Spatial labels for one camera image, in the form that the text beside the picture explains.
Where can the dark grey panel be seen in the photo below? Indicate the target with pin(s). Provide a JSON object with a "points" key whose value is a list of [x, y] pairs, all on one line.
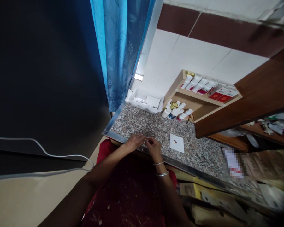
{"points": [[45, 78]]}

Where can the brown cardboard carton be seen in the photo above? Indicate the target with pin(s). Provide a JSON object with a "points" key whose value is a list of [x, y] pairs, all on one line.
{"points": [[271, 166]]}

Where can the white tray of paper slips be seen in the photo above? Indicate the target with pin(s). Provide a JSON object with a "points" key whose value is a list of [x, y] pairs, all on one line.
{"points": [[135, 98]]}

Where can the person's right hand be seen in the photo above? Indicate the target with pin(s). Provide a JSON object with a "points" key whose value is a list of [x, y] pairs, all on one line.
{"points": [[155, 149]]}

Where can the red and white box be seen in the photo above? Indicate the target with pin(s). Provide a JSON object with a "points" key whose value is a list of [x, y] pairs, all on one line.
{"points": [[231, 92], [223, 96], [215, 93]]}

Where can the person's left hand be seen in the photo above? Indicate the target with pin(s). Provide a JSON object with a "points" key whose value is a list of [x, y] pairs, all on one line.
{"points": [[134, 141]]}

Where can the small yellow box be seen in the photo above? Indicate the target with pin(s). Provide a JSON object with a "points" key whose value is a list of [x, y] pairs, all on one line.
{"points": [[174, 105]]}

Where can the yellow printed cardboard box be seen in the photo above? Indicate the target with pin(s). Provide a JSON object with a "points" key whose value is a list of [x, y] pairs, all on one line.
{"points": [[195, 190]]}

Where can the stack of white paper envelopes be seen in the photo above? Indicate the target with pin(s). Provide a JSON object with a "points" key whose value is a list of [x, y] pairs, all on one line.
{"points": [[153, 102]]}

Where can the cluster of white pill bottles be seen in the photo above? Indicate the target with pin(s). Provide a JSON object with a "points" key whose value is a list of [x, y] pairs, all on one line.
{"points": [[174, 113]]}

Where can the light wooden shelf unit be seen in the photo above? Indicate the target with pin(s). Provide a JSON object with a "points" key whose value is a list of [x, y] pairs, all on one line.
{"points": [[203, 105]]}

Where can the white paper sheet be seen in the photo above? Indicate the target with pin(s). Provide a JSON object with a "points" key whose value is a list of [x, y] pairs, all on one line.
{"points": [[177, 147]]}

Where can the dark brown cabinet door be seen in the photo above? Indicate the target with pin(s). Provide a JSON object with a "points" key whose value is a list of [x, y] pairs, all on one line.
{"points": [[246, 101]]}

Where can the person's right fingers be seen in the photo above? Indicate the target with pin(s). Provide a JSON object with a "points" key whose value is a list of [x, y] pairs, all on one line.
{"points": [[151, 142]]}

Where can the person's left fingers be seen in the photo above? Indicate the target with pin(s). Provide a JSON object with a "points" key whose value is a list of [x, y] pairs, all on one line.
{"points": [[141, 139]]}

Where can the blue patterned curtain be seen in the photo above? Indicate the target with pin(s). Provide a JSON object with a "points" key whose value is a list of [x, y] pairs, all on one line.
{"points": [[119, 52]]}

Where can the cluttered wooden shelf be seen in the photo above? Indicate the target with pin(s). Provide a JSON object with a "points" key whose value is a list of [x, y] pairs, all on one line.
{"points": [[272, 127]]}

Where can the person's body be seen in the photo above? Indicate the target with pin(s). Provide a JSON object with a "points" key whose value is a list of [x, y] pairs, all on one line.
{"points": [[132, 189]]}

